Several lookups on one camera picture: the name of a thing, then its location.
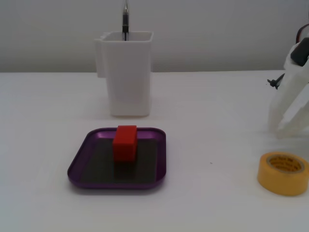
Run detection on white gripper with motor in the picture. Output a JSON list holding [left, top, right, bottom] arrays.
[[269, 37, 309, 140]]

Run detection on red rectangular cube block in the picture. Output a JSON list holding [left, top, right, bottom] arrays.
[[112, 125, 138, 162]]

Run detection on yellow masking tape roll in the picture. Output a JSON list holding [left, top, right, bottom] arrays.
[[257, 151, 309, 196]]

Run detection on white plastic container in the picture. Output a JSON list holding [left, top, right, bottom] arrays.
[[94, 30, 155, 118]]

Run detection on clear black ballpoint pen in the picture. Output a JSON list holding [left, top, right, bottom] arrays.
[[122, 0, 130, 41]]

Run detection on purple metal tray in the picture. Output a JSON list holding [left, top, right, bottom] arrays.
[[67, 127, 167, 190]]

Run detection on black cable with connector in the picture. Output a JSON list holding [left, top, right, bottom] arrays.
[[267, 74, 286, 90]]

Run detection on red white black servo wires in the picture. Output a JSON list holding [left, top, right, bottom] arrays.
[[296, 24, 309, 44]]

